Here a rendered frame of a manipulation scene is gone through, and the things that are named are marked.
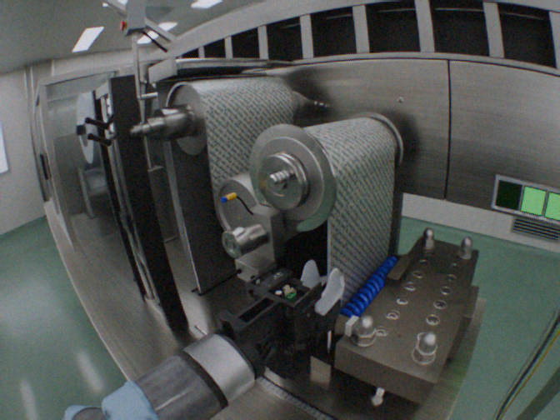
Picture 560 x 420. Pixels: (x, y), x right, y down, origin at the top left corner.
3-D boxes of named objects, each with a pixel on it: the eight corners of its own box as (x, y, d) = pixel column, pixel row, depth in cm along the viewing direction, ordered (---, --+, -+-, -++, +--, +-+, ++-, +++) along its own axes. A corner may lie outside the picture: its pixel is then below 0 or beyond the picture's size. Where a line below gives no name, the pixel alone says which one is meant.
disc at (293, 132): (254, 219, 47) (243, 125, 41) (257, 218, 47) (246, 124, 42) (336, 242, 37) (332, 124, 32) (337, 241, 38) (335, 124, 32)
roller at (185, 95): (174, 153, 60) (167, 89, 55) (257, 133, 77) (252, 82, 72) (212, 157, 51) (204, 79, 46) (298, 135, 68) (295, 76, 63)
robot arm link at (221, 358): (234, 417, 25) (188, 377, 30) (264, 392, 28) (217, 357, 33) (218, 379, 22) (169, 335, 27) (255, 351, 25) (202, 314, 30)
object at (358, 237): (326, 323, 45) (327, 217, 38) (385, 258, 61) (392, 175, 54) (328, 324, 44) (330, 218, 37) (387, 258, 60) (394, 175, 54)
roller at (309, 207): (260, 212, 45) (252, 136, 41) (344, 172, 63) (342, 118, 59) (324, 228, 38) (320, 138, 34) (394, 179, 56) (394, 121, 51)
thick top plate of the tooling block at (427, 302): (333, 367, 42) (336, 343, 39) (417, 256, 69) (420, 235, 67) (423, 405, 31) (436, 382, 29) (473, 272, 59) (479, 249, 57)
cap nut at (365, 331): (347, 342, 39) (348, 320, 38) (358, 327, 42) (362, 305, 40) (368, 351, 37) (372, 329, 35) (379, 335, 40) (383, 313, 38)
